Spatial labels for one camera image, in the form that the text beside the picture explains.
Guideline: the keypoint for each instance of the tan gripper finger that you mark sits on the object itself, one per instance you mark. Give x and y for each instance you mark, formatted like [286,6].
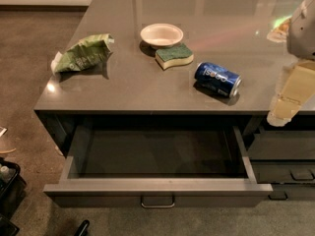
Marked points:
[295,86]

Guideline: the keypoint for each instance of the blue pepsi can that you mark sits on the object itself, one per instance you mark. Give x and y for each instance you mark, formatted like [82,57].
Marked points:
[218,79]

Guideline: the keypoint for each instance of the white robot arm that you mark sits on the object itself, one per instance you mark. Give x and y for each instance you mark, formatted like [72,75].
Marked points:
[298,32]

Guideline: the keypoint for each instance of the open grey top drawer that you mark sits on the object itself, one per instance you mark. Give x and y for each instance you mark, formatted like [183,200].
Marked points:
[200,168]

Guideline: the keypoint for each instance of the closed lower right drawers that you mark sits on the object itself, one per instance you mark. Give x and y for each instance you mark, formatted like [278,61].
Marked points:
[286,160]

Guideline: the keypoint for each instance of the green yellow sponge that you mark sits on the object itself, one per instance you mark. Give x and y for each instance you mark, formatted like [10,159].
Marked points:
[178,55]

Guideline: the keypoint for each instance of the white ceramic bowl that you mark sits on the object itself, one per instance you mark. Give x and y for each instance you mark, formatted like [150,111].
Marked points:
[161,35]

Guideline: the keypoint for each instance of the grey counter cabinet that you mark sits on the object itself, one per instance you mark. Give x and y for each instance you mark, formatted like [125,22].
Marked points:
[156,77]

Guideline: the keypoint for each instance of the green chip bag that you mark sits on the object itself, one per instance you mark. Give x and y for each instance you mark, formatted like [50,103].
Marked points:
[86,53]

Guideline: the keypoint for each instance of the black object on floor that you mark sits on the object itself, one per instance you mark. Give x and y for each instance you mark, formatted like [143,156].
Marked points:
[83,229]

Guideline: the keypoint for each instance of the tan object at left edge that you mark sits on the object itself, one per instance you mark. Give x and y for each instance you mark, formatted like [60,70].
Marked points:
[6,145]

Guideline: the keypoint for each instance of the black bin with bottle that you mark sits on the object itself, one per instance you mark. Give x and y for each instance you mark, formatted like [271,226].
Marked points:
[12,191]

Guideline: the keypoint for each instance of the metal drawer handle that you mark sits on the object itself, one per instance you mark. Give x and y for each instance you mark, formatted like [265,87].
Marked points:
[157,202]

